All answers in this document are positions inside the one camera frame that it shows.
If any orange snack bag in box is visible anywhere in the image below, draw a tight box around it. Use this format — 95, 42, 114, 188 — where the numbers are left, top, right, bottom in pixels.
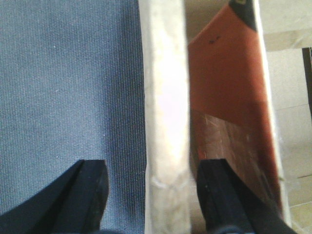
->
188, 0, 286, 217

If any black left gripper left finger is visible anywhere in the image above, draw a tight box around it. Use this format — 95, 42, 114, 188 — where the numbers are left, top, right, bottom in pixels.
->
0, 160, 109, 234

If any dark blue fabric mat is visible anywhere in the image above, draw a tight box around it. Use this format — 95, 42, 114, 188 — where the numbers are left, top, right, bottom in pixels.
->
0, 0, 146, 234

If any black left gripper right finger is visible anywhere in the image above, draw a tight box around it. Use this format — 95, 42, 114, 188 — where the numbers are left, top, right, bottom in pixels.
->
196, 159, 295, 234

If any brown cardboard box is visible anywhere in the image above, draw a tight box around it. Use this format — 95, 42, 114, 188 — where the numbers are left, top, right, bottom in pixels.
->
138, 0, 312, 234

